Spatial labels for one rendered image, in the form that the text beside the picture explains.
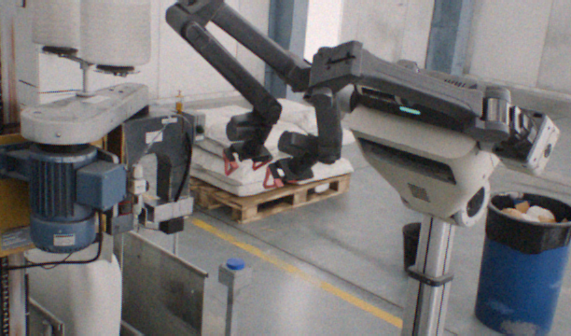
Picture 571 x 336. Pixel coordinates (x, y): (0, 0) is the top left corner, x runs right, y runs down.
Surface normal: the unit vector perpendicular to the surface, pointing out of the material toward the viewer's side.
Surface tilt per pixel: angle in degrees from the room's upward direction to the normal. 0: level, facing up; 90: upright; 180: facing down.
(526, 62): 90
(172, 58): 90
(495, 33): 90
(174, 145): 90
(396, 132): 40
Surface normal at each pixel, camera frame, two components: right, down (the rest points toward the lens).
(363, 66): 0.46, -0.25
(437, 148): -0.37, -0.62
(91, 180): -0.33, 0.26
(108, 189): 0.94, 0.18
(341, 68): -0.65, -0.32
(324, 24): 0.72, 0.27
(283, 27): -0.69, 0.16
